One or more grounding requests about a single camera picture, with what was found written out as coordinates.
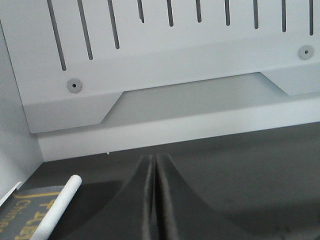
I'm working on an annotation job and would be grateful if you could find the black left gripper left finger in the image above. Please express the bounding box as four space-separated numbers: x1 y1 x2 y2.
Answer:
49 156 155 240

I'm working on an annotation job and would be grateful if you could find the white rolled paper tube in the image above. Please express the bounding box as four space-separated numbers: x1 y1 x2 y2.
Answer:
30 174 82 240

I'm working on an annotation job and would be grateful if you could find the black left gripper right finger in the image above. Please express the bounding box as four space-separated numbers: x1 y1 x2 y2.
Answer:
155 154 255 240

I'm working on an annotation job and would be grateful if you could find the white slotted baffle panel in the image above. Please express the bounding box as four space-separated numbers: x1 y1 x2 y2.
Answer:
0 0 320 134

